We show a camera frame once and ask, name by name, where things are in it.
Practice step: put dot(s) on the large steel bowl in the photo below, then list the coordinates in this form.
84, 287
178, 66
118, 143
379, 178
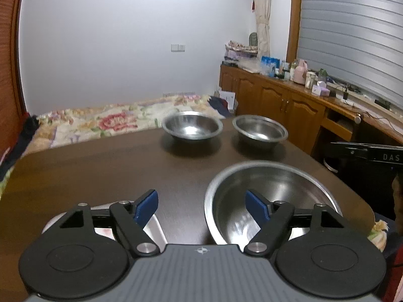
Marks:
283, 182

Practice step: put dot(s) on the green bottle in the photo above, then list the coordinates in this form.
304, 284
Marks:
322, 76

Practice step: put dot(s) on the wooden window frame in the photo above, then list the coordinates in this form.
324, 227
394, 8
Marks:
294, 19

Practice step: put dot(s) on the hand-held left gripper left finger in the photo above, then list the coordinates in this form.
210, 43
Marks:
147, 207

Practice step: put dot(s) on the small grey fan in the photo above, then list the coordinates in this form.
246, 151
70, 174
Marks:
253, 39

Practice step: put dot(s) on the shallow steel bowl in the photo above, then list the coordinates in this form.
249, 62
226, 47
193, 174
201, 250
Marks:
192, 125

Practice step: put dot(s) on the cream curtain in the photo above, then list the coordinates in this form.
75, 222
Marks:
263, 15

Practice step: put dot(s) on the blue box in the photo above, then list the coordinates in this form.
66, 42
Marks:
270, 65

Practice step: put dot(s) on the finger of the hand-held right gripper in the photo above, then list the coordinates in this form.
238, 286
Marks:
348, 149

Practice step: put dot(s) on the dark cloth with red stripes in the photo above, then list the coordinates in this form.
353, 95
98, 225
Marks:
22, 135

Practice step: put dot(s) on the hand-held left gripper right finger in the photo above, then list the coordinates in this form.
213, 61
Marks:
255, 206

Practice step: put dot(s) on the navy cloth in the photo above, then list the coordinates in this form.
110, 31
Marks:
220, 103

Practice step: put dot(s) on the pink bottle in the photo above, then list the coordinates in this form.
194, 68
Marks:
301, 74

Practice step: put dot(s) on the white wall switch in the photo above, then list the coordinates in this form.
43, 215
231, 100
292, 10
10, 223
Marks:
178, 47

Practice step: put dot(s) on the pile of folded cloths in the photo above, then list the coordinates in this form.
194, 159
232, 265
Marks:
241, 46

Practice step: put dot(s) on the black charger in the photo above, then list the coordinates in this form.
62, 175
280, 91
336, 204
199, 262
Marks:
344, 96

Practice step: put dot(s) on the pink tissue box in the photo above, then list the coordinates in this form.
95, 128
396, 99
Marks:
321, 89

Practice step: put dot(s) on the clear plastic storage box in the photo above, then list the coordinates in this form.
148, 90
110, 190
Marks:
239, 58

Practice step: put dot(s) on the deep small steel bowl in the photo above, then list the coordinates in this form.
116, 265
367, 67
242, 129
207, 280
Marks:
259, 130

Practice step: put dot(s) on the wooden louvered wardrobe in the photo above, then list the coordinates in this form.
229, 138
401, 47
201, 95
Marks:
9, 53

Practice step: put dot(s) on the white bottle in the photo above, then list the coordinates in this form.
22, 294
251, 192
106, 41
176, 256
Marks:
310, 80

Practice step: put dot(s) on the white paper bag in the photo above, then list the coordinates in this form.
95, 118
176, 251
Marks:
228, 99

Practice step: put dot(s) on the grey window blind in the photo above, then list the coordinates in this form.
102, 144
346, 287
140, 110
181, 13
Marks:
352, 28

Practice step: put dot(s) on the wooden cabinet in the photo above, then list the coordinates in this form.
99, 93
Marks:
274, 100

